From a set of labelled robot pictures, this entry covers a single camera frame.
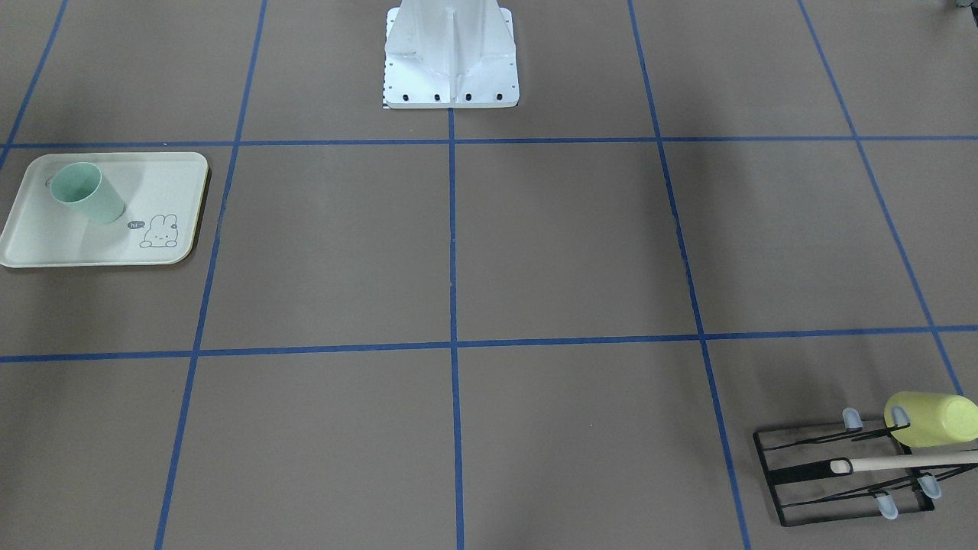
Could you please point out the green cup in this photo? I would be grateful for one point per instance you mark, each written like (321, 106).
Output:
(84, 188)

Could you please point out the yellow cup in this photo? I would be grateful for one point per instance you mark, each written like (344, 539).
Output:
(931, 419)

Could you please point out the cream rabbit tray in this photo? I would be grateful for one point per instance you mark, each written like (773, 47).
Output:
(163, 194)

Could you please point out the black wire cup rack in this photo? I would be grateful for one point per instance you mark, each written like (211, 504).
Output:
(853, 469)

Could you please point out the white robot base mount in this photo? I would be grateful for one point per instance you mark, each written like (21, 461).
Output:
(450, 54)

